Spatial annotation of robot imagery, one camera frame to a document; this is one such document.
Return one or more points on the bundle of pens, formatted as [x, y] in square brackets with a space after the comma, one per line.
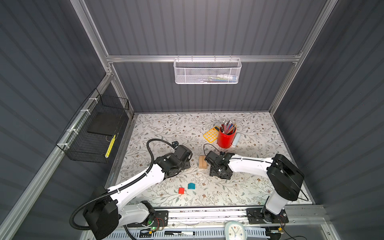
[228, 127]

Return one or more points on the black wire mesh basket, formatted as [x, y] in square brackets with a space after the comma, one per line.
[79, 145]

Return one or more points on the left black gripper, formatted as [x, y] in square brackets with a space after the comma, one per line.
[187, 164]

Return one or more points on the white wire mesh basket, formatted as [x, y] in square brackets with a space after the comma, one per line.
[189, 71]

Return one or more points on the markers in white basket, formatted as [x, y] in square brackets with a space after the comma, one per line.
[229, 79]

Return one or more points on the red pencil cup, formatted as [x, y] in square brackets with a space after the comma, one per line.
[225, 140]

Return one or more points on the light wood block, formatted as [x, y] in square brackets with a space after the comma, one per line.
[202, 162]

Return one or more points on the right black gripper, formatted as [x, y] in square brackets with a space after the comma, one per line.
[211, 172]

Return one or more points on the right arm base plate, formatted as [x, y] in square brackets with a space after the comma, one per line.
[263, 216]

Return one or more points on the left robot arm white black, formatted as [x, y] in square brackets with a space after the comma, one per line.
[104, 210]

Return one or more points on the yellow calculator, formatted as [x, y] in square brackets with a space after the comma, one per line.
[212, 134]

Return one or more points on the yellow marker pen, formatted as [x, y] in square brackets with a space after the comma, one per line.
[110, 147]

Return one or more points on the aluminium rail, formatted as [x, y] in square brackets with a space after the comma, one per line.
[297, 214]

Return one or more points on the white alarm clock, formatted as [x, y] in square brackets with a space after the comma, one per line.
[235, 231]

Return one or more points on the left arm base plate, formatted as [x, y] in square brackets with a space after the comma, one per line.
[156, 219]

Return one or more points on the black foam pad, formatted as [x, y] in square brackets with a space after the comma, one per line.
[105, 124]

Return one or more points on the light blue eraser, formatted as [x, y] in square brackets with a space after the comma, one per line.
[236, 139]

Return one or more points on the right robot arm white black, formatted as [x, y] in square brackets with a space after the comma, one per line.
[285, 177]

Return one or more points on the teal block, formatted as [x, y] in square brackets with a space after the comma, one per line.
[191, 186]

